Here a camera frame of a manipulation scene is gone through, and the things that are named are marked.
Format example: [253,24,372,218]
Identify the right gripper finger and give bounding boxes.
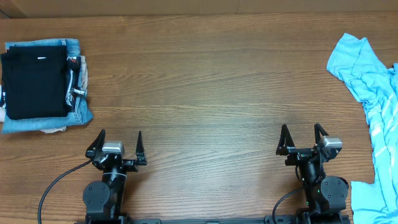
[314,123,328,144]
[275,124,295,156]

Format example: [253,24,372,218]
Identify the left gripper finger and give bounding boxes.
[136,131,147,166]
[85,129,106,157]

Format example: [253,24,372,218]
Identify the light blue printed t-shirt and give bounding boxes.
[326,33,397,223]

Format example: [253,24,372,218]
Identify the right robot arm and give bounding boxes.
[272,123,350,224]

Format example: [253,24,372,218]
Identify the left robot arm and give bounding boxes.
[83,130,147,223]

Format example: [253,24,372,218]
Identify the folded blue jeans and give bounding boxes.
[2,39,93,134]

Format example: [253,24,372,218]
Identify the folded black printed garment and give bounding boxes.
[65,56,88,112]

